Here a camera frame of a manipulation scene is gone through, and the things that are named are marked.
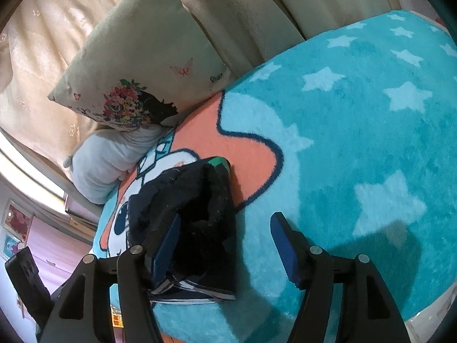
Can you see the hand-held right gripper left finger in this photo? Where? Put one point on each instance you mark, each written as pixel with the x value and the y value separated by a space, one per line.
pixel 166 250

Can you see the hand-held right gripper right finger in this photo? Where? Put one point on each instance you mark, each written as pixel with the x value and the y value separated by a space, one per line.
pixel 287 250

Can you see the light blue pillow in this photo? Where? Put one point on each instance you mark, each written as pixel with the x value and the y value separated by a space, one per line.
pixel 103 164

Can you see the bright window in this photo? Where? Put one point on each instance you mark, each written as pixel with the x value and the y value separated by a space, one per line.
pixel 28 171

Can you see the turquoise star printed blanket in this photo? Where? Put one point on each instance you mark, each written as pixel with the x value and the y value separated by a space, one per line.
pixel 339 132

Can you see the pale butterfly printed pillow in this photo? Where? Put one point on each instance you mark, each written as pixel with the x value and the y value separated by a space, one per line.
pixel 135 43

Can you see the beige leaf patterned curtain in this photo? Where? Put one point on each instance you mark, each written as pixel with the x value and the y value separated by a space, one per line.
pixel 43 60

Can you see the teal wall picture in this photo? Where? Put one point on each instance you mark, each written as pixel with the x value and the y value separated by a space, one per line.
pixel 10 246

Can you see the pink flower wall picture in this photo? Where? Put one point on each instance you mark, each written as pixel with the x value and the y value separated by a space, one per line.
pixel 18 219

